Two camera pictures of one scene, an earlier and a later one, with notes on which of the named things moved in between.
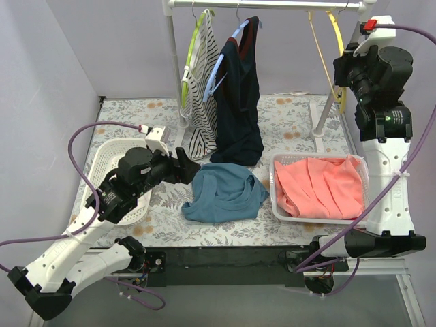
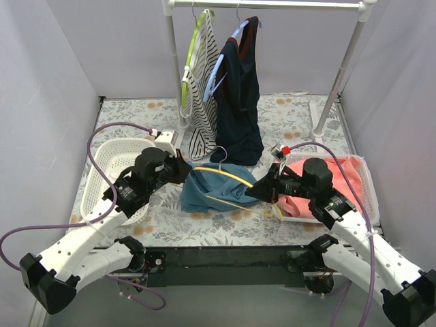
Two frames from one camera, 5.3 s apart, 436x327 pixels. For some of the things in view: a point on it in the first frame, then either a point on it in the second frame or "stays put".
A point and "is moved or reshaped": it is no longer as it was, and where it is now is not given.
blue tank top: [224, 192] is moved or reshaped
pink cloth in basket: [320, 188] stays put
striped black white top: [198, 102] stays put
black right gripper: [341, 69] -> [274, 184]
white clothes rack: [361, 6] stays put
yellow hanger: [343, 96] -> [227, 173]
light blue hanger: [209, 89] stays put
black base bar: [251, 266] stays put
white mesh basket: [276, 214] stays put
